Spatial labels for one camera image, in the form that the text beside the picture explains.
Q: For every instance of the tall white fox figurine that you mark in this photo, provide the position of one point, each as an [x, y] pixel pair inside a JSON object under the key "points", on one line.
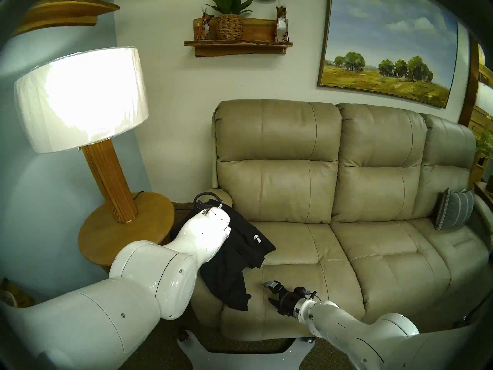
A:
{"points": [[281, 24]]}

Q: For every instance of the green plant in woven pot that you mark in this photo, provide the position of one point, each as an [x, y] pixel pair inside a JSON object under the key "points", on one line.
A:
{"points": [[229, 26]]}

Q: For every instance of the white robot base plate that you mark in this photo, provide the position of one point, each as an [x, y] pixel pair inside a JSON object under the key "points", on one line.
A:
{"points": [[246, 357]]}

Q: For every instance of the tall wooden cabinet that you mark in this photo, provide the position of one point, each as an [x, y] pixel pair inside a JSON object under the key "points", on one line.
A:
{"points": [[468, 84]]}

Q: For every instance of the wooden lamp with white shade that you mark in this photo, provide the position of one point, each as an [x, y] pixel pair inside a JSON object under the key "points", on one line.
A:
{"points": [[77, 99]]}

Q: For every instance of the landscape painting with trees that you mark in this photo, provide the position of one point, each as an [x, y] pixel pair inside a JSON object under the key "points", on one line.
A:
{"points": [[393, 45]]}

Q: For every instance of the beige leather sofa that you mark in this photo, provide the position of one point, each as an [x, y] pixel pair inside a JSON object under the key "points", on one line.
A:
{"points": [[377, 219]]}

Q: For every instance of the live-edge wooden wall shelf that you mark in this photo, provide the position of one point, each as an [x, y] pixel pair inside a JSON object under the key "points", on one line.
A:
{"points": [[238, 47]]}

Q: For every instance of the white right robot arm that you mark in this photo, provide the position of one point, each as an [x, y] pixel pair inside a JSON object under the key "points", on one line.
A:
{"points": [[354, 332]]}

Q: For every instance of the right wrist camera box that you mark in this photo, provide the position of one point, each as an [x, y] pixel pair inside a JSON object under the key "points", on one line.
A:
{"points": [[305, 293]]}

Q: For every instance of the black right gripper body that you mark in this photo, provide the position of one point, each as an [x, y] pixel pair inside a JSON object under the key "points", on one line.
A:
{"points": [[290, 304]]}

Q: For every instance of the framed picture leaning on wall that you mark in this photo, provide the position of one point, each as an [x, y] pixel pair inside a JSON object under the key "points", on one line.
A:
{"points": [[15, 294]]}

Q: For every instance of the curved wooden wall shelf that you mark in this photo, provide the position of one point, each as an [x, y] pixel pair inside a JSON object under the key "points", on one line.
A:
{"points": [[65, 12]]}

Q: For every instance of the leafy green houseplant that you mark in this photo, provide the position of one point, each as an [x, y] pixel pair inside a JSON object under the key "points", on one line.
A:
{"points": [[486, 143]]}

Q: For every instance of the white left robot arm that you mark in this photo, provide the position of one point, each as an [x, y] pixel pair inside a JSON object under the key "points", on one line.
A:
{"points": [[115, 311]]}

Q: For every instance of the grey striped cushion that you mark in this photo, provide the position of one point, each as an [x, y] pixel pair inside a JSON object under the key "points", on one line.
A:
{"points": [[456, 209]]}

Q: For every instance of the round wooden side table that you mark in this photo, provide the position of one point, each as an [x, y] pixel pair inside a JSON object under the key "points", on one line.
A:
{"points": [[123, 234]]}

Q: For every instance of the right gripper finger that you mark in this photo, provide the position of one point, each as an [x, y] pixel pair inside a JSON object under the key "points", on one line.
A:
{"points": [[276, 303], [274, 288]]}

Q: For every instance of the small orange fox figurine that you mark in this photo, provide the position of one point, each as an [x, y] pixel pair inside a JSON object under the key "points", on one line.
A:
{"points": [[204, 28]]}

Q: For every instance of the black jacket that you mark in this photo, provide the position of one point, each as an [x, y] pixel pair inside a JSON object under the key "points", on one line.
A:
{"points": [[231, 265]]}

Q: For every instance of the dark wooden end table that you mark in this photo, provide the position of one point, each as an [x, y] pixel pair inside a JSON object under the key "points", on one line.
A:
{"points": [[486, 194]]}

